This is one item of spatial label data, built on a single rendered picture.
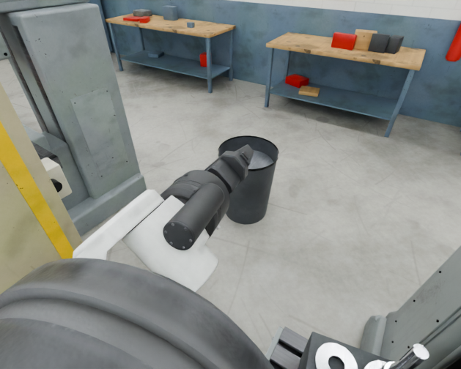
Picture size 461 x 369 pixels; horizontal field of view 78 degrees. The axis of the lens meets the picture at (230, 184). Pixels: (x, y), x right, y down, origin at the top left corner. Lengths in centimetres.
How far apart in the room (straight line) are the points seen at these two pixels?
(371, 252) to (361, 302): 47
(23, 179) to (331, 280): 193
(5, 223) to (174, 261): 112
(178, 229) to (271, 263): 199
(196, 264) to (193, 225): 6
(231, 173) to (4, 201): 104
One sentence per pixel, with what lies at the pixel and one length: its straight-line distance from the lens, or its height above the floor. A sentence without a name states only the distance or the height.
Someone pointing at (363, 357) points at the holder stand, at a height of 113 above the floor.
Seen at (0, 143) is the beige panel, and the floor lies 133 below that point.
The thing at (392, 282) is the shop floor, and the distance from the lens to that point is 245.
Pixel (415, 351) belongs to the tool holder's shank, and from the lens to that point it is 65.
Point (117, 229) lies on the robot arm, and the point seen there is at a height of 163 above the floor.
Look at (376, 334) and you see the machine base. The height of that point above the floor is 20.
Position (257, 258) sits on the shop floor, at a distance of 228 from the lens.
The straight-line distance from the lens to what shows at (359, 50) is 415.
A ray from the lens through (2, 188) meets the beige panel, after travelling 133.
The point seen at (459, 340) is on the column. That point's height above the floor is 88.
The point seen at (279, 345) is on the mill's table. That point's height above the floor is 92.
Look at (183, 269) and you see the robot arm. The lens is 33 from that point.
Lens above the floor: 184
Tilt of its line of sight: 40 degrees down
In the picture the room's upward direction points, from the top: straight up
